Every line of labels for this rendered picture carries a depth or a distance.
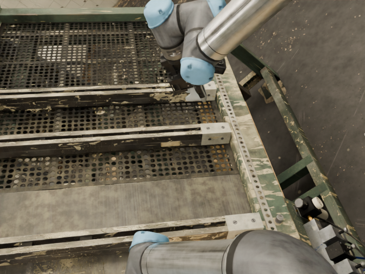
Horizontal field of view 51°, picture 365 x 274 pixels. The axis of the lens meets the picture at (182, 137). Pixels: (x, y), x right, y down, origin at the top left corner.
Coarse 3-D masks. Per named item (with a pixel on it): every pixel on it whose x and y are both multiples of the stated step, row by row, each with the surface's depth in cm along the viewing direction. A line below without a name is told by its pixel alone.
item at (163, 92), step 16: (0, 96) 166; (16, 96) 166; (32, 96) 167; (48, 96) 168; (64, 96) 169; (80, 96) 171; (96, 96) 172; (112, 96) 174; (128, 96) 175; (144, 96) 177; (160, 96) 178; (176, 96) 180; (208, 96) 183
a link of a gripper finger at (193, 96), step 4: (192, 88) 110; (192, 92) 112; (196, 92) 112; (204, 92) 113; (188, 96) 113; (192, 96) 113; (196, 96) 113; (188, 100) 114; (192, 100) 114; (196, 100) 115; (200, 100) 114; (204, 100) 114
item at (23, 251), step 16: (144, 224) 127; (160, 224) 128; (176, 224) 128; (192, 224) 128; (208, 224) 130; (224, 224) 132; (240, 224) 130; (256, 224) 130; (0, 240) 119; (16, 240) 120; (32, 240) 120; (48, 240) 122; (64, 240) 123; (80, 240) 122; (96, 240) 122; (112, 240) 122; (128, 240) 123; (176, 240) 127; (192, 240) 128; (0, 256) 117; (16, 256) 118; (32, 256) 120; (48, 256) 121; (64, 256) 123; (80, 256) 124
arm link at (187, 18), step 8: (200, 0) 89; (208, 0) 87; (216, 0) 87; (224, 0) 89; (184, 8) 89; (192, 8) 88; (200, 8) 87; (208, 8) 87; (216, 8) 86; (184, 16) 89; (192, 16) 87; (200, 16) 86; (208, 16) 86; (184, 24) 90; (192, 24) 86; (200, 24) 85; (184, 32) 91
